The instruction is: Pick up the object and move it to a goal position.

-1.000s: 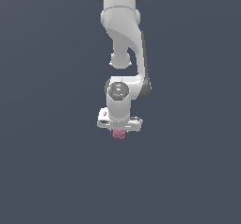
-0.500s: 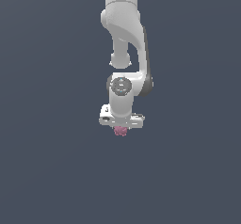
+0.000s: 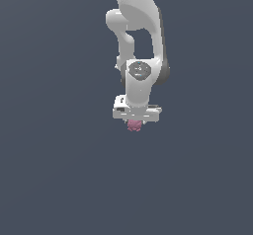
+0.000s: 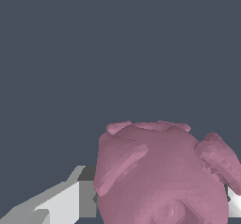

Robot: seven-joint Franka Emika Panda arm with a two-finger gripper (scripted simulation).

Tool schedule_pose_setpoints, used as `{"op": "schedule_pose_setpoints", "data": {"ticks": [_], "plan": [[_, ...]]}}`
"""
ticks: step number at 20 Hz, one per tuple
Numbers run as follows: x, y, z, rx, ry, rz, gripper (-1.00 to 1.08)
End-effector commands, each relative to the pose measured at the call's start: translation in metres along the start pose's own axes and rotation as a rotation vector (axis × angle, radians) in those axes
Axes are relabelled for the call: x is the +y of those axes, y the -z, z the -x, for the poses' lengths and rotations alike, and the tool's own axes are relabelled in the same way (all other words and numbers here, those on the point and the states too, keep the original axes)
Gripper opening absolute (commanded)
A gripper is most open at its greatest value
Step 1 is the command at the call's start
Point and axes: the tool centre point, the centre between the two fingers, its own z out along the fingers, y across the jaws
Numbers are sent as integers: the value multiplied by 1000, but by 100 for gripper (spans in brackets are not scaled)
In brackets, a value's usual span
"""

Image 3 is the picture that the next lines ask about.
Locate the small pink lumpy object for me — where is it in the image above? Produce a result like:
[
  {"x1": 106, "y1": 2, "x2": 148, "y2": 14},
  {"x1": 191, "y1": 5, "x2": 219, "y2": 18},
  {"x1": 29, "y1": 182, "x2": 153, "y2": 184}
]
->
[{"x1": 126, "y1": 118, "x2": 143, "y2": 132}]

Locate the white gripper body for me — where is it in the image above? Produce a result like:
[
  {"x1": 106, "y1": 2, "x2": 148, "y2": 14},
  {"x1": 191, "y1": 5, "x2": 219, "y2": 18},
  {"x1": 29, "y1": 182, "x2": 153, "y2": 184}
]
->
[{"x1": 112, "y1": 95, "x2": 163, "y2": 122}]

